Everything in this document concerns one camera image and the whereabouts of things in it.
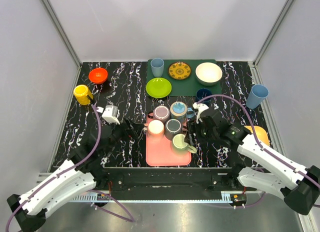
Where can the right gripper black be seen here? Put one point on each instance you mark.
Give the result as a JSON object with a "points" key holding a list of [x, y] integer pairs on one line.
{"points": [[193, 127]]}

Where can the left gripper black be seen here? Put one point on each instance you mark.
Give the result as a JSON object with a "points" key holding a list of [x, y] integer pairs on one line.
{"points": [[131, 128]]}

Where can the light green mug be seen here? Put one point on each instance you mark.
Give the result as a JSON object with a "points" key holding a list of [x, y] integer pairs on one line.
{"points": [[180, 147]]}

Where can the navy blue mug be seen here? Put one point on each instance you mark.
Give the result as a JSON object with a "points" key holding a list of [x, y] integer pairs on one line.
{"points": [[202, 93]]}

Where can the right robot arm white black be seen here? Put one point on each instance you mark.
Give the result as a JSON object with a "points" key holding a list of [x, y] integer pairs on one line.
{"points": [[298, 186]]}

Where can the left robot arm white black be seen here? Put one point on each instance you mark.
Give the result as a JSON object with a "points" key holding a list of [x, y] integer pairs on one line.
{"points": [[80, 172]]}

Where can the grey mug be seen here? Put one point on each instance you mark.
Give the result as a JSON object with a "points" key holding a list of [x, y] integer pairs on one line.
{"points": [[174, 127]]}

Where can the light blue mug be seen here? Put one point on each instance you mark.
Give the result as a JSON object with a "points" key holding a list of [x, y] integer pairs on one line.
{"points": [[181, 112]]}

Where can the pink mug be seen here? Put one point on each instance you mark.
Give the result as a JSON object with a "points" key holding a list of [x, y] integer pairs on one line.
{"points": [[155, 128]]}

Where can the purple mug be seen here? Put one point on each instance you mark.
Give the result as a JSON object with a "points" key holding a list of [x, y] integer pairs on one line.
{"points": [[161, 113]]}

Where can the yellow mug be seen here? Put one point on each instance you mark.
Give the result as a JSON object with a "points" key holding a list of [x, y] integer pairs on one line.
{"points": [[83, 94]]}

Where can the pink tray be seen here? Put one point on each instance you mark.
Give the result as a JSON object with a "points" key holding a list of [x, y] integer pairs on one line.
{"points": [[159, 152]]}

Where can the dark green mat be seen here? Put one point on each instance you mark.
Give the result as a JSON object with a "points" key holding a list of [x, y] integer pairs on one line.
{"points": [[187, 87]]}

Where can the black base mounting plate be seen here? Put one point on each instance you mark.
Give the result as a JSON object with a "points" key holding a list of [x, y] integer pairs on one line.
{"points": [[217, 178]]}

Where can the lime green plate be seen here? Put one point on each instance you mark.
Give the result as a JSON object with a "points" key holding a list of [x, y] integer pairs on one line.
{"points": [[158, 88]]}

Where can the red bowl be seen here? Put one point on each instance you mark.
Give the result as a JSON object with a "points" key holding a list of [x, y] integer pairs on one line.
{"points": [[98, 75]]}

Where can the white bowl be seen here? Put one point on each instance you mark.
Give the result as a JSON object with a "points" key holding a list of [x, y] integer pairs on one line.
{"points": [[208, 73]]}

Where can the yellow patterned plate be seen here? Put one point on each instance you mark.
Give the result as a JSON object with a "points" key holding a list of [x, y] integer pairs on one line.
{"points": [[179, 70]]}

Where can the yellow orange bowl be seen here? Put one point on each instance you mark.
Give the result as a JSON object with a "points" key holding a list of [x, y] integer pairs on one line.
{"points": [[261, 134]]}

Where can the blue cup on mat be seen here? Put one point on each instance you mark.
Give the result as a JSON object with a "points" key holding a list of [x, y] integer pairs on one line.
{"points": [[157, 67]]}

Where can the blue cup at right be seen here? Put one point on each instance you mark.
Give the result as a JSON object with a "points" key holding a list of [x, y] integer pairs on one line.
{"points": [[256, 96]]}

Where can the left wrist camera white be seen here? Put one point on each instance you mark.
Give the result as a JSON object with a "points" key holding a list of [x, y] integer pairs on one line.
{"points": [[109, 114]]}

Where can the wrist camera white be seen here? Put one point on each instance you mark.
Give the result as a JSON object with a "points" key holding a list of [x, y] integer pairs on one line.
{"points": [[200, 107], [109, 114]]}

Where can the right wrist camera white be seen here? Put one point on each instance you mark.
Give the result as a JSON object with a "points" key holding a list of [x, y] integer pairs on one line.
{"points": [[200, 107]]}

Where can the front aluminium rail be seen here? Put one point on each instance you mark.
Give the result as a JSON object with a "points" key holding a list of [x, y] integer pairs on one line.
{"points": [[174, 195]]}

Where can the left aluminium frame post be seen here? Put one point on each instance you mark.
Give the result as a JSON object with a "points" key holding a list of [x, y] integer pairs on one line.
{"points": [[61, 32]]}

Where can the aluminium frame post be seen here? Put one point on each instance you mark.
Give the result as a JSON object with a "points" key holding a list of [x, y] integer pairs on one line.
{"points": [[61, 32], [274, 29]]}

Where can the right aluminium frame post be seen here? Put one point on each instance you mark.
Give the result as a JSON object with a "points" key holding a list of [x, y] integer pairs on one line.
{"points": [[274, 29]]}

